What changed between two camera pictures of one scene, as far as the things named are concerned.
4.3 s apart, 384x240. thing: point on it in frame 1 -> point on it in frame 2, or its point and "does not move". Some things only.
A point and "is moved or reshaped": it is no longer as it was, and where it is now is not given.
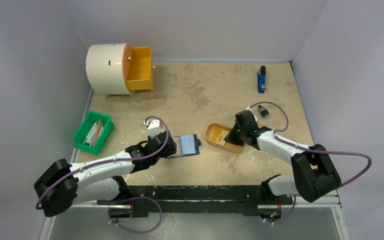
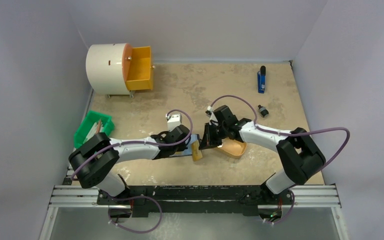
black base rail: x=231 y=200 does not move
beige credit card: x=223 y=134 is moved or reshaped
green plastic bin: x=90 y=119 does not move
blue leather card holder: x=186 y=145 does not move
